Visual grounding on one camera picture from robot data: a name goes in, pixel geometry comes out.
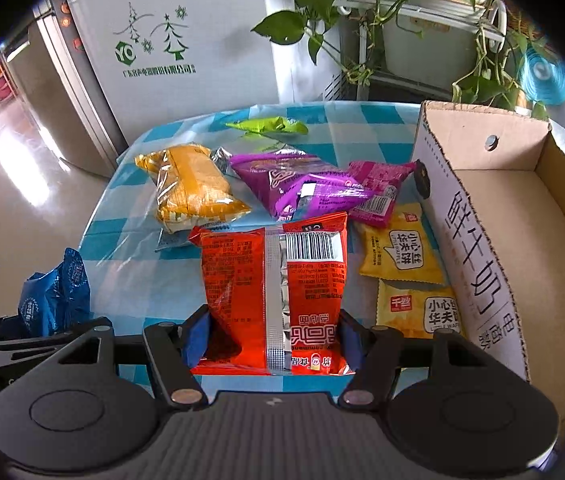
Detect yellow wafer packet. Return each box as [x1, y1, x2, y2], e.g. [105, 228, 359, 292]
[357, 202, 447, 287]
[376, 279, 464, 340]

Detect green snack packet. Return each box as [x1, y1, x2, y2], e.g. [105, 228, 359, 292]
[225, 115, 309, 138]

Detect blue checked tablecloth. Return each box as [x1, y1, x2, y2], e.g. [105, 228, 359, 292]
[77, 101, 565, 394]

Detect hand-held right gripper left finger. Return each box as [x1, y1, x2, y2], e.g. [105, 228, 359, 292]
[55, 306, 212, 409]

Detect cardboard box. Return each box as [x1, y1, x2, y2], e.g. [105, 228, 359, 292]
[409, 100, 565, 413]

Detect blue round fan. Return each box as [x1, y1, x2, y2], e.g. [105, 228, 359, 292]
[519, 44, 565, 107]

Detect white planter pot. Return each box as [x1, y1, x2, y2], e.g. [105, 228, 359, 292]
[379, 0, 494, 97]

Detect orange snack packet clear wrapper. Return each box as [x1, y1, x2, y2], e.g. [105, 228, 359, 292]
[134, 143, 254, 235]

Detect trailing green plant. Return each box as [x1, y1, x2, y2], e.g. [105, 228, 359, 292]
[451, 0, 549, 122]

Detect pink snack packet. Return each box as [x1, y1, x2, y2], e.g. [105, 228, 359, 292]
[347, 159, 419, 229]

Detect purple snack packet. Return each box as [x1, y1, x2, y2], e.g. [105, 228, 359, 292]
[229, 151, 374, 222]

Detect white metal plant stand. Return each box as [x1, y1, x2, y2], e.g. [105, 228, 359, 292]
[334, 0, 509, 102]

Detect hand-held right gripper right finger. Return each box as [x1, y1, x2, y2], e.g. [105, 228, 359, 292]
[337, 309, 493, 409]

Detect dark blue snack packet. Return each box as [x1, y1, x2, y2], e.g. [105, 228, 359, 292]
[16, 247, 92, 339]

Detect silver snack packet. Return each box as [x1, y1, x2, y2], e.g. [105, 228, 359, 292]
[210, 145, 236, 179]

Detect orange plastic bins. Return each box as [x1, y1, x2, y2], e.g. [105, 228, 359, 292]
[0, 57, 16, 106]

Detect red snack packet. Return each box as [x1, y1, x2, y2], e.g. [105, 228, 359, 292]
[189, 211, 357, 377]

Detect white freezer with green print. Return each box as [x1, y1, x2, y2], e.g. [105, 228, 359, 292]
[61, 0, 280, 159]

